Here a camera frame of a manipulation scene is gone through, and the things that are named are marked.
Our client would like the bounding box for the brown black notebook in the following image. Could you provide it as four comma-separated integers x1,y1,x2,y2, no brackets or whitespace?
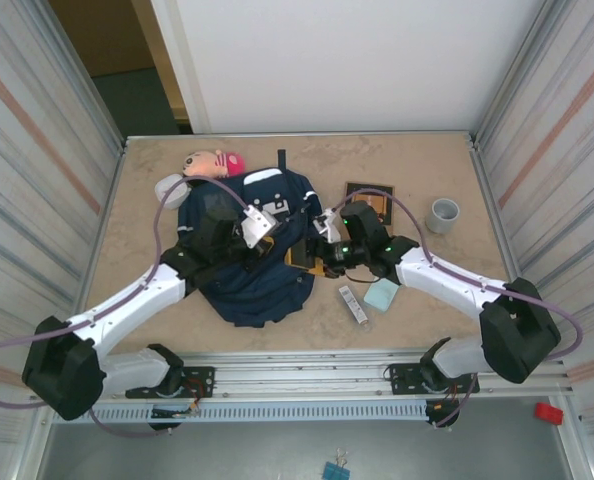
343,181,396,227

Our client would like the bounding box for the navy blue student backpack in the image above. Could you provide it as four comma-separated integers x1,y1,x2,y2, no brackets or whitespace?
176,148,324,329

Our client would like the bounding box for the white glue stick tube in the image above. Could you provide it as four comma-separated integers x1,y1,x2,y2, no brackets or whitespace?
337,284,373,329

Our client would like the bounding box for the light blue sticky pad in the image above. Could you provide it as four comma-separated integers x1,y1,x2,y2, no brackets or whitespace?
364,278,401,314

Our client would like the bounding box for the small white square container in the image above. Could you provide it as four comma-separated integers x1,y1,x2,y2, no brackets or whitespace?
154,173,191,210

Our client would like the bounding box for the pink plush doll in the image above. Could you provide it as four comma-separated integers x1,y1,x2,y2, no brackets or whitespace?
181,149,248,179

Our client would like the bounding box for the grey cup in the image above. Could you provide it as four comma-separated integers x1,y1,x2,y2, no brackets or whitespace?
425,198,461,235

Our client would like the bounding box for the ribbed translucent side panel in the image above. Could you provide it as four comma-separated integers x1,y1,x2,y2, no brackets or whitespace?
469,0,594,480
0,0,128,480

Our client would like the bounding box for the tan wooden door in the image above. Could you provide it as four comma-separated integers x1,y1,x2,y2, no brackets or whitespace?
49,0,192,124

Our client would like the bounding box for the red plastic block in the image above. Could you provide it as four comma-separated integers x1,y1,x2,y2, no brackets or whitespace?
535,402,564,426

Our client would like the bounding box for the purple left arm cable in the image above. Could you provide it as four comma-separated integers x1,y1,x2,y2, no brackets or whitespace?
0,175,253,439

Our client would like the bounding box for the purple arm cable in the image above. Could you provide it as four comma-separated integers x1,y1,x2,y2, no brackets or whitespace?
331,188,584,429
0,175,253,439

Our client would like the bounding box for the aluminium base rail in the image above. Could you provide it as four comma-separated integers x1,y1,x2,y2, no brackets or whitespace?
29,349,576,401

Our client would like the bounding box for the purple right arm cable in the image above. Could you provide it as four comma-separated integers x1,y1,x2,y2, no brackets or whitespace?
331,188,584,429

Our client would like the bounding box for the aluminium frame bar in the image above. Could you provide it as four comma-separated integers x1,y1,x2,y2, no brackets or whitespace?
119,130,481,151

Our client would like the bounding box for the grey slotted cable duct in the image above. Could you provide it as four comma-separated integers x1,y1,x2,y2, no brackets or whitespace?
92,401,431,425

